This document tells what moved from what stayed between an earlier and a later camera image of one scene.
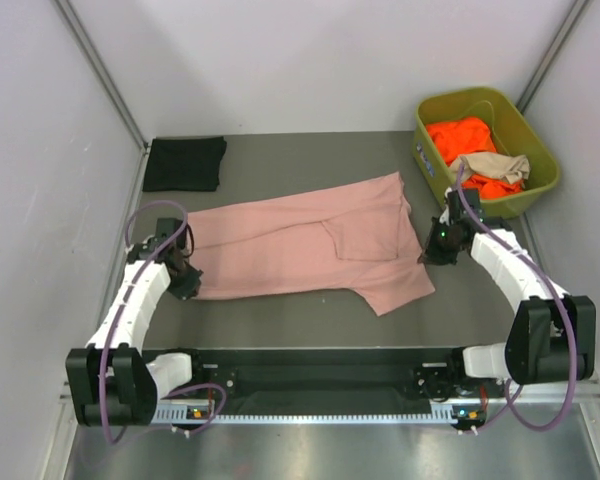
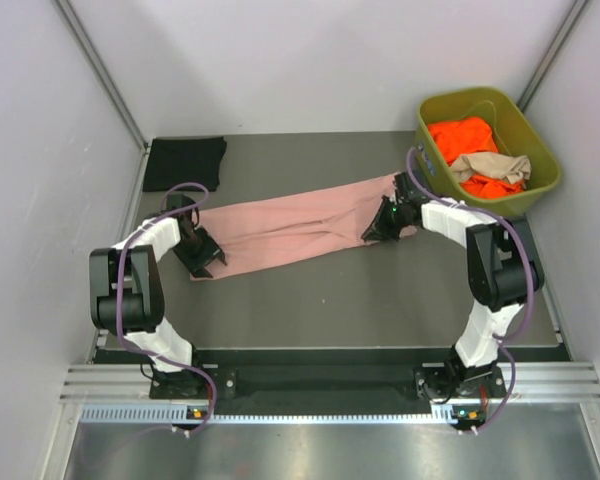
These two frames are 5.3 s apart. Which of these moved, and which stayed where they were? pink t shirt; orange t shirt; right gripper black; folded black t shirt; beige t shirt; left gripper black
Moved: left gripper black; pink t shirt; right gripper black
Stayed: folded black t shirt; orange t shirt; beige t shirt
